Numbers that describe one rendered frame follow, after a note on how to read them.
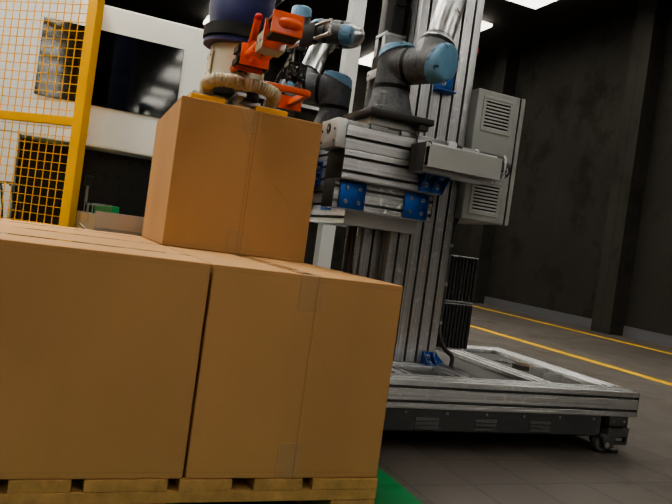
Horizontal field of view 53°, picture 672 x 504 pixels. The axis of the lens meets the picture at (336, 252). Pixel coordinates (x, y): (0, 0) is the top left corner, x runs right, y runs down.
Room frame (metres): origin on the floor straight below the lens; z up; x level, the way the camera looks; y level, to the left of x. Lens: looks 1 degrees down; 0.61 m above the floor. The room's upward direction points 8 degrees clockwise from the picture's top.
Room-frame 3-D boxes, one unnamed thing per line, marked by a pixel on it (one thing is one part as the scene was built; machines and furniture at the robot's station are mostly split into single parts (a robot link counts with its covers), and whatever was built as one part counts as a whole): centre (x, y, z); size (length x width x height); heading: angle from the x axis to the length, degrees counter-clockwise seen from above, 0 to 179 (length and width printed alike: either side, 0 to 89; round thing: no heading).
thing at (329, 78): (2.66, 0.09, 1.20); 0.13 x 0.12 x 0.14; 80
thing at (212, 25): (2.16, 0.39, 1.21); 0.23 x 0.23 x 0.04
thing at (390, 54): (2.20, -0.11, 1.20); 0.13 x 0.12 x 0.14; 49
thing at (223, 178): (2.15, 0.38, 0.74); 0.60 x 0.40 x 0.40; 21
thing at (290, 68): (2.50, 0.24, 1.24); 0.09 x 0.08 x 0.12; 20
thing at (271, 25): (1.59, 0.19, 1.09); 0.08 x 0.07 x 0.05; 20
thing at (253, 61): (1.92, 0.31, 1.09); 0.10 x 0.08 x 0.06; 110
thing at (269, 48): (1.72, 0.23, 1.09); 0.07 x 0.07 x 0.04; 20
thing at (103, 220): (2.50, 0.52, 0.58); 0.70 x 0.03 x 0.06; 113
